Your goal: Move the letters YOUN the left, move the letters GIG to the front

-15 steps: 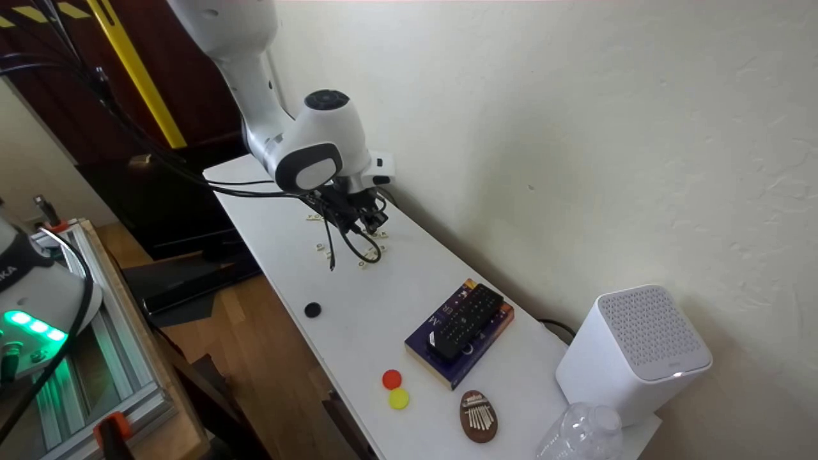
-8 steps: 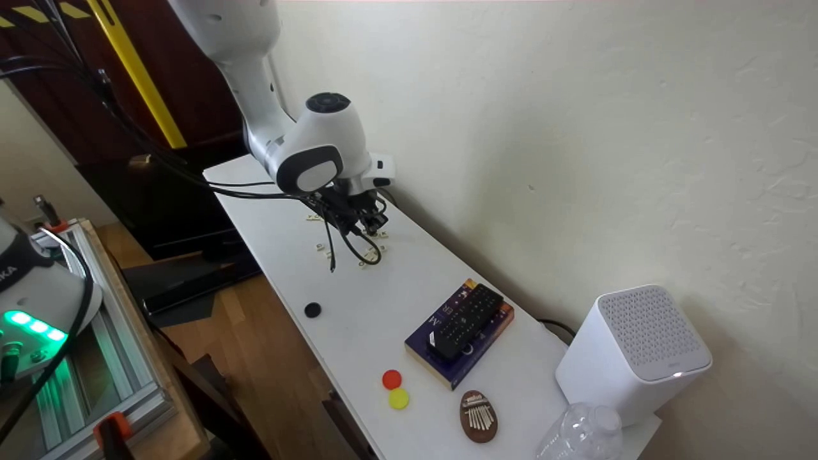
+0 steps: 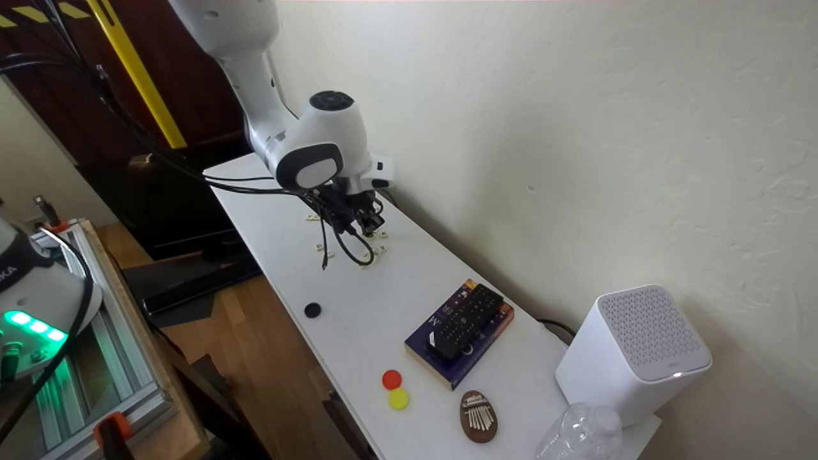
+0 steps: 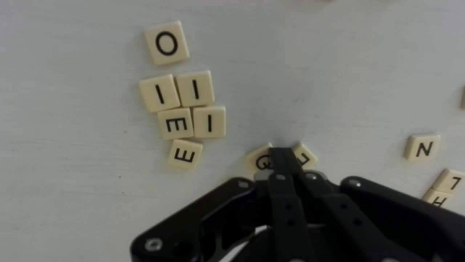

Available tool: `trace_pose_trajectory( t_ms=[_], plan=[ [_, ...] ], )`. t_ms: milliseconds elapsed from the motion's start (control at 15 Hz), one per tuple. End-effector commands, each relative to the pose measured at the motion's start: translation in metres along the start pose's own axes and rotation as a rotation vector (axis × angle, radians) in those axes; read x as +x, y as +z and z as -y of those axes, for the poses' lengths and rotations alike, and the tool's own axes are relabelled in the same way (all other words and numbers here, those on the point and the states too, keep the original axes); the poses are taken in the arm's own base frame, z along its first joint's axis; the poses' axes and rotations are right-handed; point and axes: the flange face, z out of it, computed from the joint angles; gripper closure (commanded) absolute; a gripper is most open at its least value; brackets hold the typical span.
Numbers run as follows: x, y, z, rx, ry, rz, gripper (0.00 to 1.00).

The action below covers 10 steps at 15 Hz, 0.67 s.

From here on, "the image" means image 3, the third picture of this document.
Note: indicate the dark blue electronic box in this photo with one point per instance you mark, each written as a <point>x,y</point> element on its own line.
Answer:
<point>455,369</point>

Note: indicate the white robot base green lights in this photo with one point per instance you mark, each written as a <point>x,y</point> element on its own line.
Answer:
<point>42,295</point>

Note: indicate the red plastic disc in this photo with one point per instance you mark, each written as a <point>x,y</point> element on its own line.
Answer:
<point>391,380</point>

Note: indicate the white air purifier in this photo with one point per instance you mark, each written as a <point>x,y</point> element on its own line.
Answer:
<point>629,360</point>

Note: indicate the aluminium profile frame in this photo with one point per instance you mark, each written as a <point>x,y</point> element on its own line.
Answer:
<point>129,374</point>

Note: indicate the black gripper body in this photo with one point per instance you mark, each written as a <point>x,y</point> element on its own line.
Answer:
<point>345,203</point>

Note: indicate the black flat panel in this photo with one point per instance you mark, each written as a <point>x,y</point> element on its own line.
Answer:
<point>180,289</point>

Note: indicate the brown oval object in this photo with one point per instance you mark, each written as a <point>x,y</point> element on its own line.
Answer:
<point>480,419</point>

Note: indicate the black round cap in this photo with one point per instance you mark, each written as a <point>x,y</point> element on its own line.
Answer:
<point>312,310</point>

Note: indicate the wooden workbench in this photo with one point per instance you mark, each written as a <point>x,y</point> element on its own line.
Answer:
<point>175,399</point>

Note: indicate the yellow plastic disc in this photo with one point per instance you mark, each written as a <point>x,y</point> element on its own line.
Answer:
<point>400,399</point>

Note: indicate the black box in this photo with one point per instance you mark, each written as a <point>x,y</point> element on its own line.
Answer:
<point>170,213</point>

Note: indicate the black remote control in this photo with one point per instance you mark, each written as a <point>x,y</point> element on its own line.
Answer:
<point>463,323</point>

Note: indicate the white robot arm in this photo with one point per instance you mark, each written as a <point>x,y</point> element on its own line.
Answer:
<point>256,85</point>

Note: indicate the orange clamp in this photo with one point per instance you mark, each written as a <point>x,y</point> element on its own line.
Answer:
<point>110,426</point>

